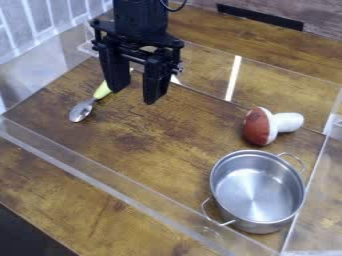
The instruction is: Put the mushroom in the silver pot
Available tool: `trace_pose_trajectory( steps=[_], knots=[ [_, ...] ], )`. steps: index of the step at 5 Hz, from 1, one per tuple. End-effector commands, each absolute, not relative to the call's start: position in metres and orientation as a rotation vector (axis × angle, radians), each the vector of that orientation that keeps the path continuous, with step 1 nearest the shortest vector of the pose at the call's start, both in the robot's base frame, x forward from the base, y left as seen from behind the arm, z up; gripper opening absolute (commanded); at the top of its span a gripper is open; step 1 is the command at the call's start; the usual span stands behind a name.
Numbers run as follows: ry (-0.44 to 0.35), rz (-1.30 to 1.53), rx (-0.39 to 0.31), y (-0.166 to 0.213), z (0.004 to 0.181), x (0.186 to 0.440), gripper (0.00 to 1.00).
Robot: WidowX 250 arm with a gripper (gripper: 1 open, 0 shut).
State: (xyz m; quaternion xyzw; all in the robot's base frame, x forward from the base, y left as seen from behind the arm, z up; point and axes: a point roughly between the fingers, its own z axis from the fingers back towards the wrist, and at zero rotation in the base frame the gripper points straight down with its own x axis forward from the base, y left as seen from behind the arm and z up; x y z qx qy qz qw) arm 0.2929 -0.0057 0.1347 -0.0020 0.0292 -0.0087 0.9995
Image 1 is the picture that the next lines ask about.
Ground red and white plush mushroom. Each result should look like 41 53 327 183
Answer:
242 107 304 146

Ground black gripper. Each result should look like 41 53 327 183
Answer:
89 20 184 105

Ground spoon with yellow-green handle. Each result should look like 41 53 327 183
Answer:
68 81 111 123

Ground clear acrylic triangle stand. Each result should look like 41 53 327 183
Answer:
77 29 99 58

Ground clear acrylic front barrier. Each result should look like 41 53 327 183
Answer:
0 116 280 256

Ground silver metal pot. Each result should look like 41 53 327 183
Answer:
200 150 306 234

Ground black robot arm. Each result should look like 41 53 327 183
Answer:
89 0 184 105

